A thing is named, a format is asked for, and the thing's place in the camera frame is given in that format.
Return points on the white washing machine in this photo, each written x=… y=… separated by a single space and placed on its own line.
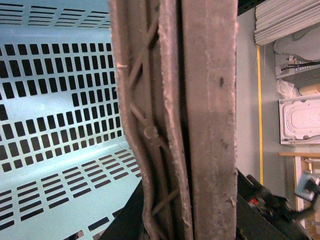
x=299 y=121

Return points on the light blue plastic basket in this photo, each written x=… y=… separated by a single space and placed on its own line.
x=66 y=170

